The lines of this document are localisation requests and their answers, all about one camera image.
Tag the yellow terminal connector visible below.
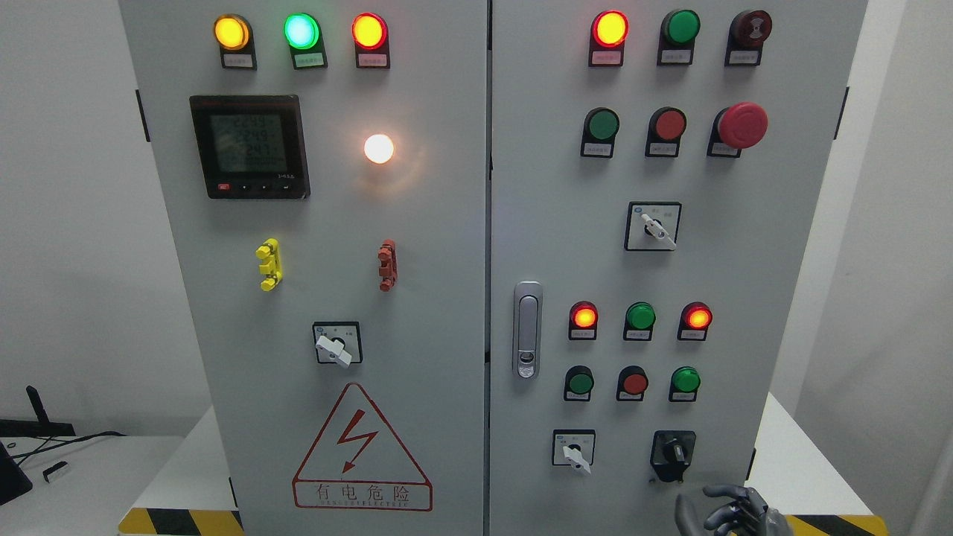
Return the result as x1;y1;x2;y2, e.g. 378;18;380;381
255;238;283;292

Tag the black cable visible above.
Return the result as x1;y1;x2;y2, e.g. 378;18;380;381
4;431;127;468

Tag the red push button upper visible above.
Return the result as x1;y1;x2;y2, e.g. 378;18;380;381
646;106;687;157

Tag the green push button lower left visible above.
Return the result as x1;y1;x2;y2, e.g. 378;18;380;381
563;364;593;403

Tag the red push button lower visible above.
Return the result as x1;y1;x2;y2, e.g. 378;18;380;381
616;366;648;401

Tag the green lit indicator light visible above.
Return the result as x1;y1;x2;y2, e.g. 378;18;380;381
283;13;328;70

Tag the red indicator middle right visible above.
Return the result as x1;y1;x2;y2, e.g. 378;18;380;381
677;301;713;340

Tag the green push button lower right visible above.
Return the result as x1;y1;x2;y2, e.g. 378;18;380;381
668;366;701;403

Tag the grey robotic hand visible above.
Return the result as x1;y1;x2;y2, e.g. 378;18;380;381
675;484;795;535

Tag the yellow indicator light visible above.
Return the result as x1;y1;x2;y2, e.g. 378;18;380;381
212;13;258;71

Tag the grey electrical cabinet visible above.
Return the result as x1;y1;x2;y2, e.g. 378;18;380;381
119;1;867;535

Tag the red lit indicator left door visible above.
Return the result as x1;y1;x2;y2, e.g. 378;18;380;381
351;11;390;70

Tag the green push button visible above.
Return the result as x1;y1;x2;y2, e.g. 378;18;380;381
668;366;701;403
563;364;593;403
581;106;620;159

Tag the black digital power meter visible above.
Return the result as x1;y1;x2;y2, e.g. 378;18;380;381
188;95;310;200

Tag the red lit indicator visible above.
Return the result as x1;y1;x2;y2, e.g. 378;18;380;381
567;301;599;340
588;10;629;68

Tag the white selector switch left door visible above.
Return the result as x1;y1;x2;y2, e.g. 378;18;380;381
312;320;363;369

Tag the red terminal connector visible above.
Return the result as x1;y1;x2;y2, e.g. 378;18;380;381
377;240;398;293

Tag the white selector switch upper right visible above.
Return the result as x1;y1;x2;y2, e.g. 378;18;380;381
624;201;682;252

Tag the red danger warning sticker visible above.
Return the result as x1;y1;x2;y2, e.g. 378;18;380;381
292;383;433;511

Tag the white glowing indicator light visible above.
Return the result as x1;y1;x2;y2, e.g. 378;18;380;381
363;133;395;165

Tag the red lit indicator middle left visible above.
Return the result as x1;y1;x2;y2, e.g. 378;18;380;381
567;301;599;340

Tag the dark red buzzer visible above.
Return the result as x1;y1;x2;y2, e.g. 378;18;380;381
724;10;773;67

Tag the silver door handle lock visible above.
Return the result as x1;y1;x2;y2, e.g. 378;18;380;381
511;281;544;379

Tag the black monitor stand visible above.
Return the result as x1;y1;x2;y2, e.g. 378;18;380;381
1;386;75;505

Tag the black knob switch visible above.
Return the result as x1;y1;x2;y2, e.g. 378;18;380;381
650;430;697;484

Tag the green indicator middle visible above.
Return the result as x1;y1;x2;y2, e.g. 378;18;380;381
622;301;657;340

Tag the white selector switch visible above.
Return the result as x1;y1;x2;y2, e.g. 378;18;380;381
552;430;596;476
624;201;682;252

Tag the small white black device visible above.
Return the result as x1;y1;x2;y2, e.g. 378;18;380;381
42;460;71;484

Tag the red emergency stop button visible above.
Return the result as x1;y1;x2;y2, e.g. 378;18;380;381
707;101;770;159

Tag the green indicator right top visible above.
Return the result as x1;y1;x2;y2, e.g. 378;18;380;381
657;9;701;66

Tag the red push button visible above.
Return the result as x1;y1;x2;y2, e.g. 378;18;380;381
616;366;648;401
646;106;687;157

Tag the white selector switch lower right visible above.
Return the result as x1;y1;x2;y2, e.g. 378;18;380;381
552;430;596;476

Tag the red lit indicator right top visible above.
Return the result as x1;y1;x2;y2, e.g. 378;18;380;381
588;10;629;68

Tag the green push button upper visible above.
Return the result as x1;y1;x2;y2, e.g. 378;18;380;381
581;106;620;159

